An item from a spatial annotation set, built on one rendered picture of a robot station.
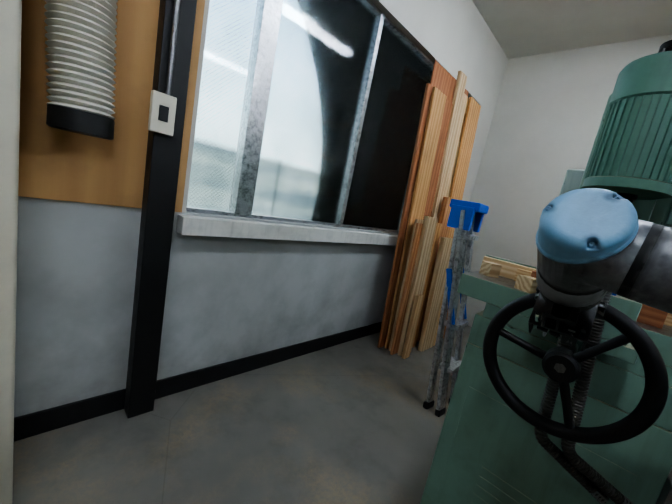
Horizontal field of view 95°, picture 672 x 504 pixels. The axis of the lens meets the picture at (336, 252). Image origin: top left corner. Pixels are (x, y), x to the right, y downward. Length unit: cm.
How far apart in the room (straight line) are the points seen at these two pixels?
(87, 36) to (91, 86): 12
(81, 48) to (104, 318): 90
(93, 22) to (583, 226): 118
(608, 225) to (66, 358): 155
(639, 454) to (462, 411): 37
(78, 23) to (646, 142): 143
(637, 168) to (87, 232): 162
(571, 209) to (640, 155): 66
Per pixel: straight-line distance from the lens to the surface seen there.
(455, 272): 174
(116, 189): 136
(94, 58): 119
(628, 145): 104
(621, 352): 86
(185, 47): 139
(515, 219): 347
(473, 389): 104
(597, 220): 37
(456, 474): 118
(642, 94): 108
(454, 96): 281
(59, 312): 147
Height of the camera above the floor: 104
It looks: 10 degrees down
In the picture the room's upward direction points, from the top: 11 degrees clockwise
